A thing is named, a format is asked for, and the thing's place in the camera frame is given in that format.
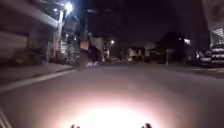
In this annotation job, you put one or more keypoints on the grey asphalt road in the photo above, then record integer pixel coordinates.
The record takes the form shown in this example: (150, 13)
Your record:
(116, 90)

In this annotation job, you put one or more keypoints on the distant row of buildings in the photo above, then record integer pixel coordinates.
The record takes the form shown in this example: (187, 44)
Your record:
(143, 51)

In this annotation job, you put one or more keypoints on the street lamp pole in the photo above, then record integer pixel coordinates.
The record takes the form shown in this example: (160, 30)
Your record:
(66, 26)

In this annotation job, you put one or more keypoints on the robot's own part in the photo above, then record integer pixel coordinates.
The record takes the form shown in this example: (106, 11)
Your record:
(146, 125)
(75, 126)

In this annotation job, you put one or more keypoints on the pale concrete pavement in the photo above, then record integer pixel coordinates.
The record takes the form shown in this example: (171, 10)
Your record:
(30, 75)

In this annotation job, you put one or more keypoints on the dark parked vehicle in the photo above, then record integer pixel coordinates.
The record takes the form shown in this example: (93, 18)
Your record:
(25, 56)

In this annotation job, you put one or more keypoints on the pale building with balconies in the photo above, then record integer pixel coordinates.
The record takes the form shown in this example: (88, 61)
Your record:
(23, 33)

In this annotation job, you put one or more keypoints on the pavement beside lit building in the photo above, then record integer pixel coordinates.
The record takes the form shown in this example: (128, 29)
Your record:
(210, 69)

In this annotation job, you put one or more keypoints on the building with lit windows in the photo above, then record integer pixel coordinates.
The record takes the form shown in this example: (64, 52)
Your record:
(216, 36)

